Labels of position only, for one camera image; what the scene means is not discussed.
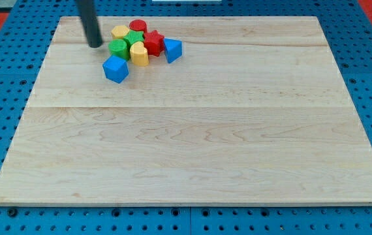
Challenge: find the blue cube block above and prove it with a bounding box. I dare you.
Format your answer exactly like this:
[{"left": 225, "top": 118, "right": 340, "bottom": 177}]
[{"left": 102, "top": 55, "right": 129, "bottom": 84}]

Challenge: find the light wooden board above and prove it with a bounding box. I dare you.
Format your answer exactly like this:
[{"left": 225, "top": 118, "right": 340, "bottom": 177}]
[{"left": 0, "top": 16, "right": 372, "bottom": 207}]

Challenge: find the blue triangle block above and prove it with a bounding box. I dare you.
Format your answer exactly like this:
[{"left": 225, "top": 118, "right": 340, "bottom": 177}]
[{"left": 163, "top": 38, "right": 183, "bottom": 63}]

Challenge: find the yellow heart block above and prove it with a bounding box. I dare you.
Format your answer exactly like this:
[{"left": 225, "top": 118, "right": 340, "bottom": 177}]
[{"left": 130, "top": 41, "right": 149, "bottom": 67}]

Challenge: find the red star block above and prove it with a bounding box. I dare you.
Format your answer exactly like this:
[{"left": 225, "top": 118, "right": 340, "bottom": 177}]
[{"left": 143, "top": 30, "right": 164, "bottom": 57}]

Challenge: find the green star block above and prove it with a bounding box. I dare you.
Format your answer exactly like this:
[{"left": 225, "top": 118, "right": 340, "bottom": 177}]
[{"left": 123, "top": 29, "right": 144, "bottom": 49}]

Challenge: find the green cylinder block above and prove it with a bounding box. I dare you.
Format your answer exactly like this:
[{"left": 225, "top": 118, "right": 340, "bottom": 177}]
[{"left": 108, "top": 39, "right": 130, "bottom": 61}]

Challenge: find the red cylinder block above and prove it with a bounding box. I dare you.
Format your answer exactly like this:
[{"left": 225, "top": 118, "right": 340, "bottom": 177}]
[{"left": 129, "top": 19, "right": 147, "bottom": 33}]

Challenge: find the yellow hexagon block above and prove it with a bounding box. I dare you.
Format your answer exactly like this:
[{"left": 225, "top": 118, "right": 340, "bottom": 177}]
[{"left": 111, "top": 25, "right": 130, "bottom": 39}]

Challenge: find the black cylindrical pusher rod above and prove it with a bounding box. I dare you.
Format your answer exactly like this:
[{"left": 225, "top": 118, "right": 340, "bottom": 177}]
[{"left": 75, "top": 0, "right": 103, "bottom": 48}]

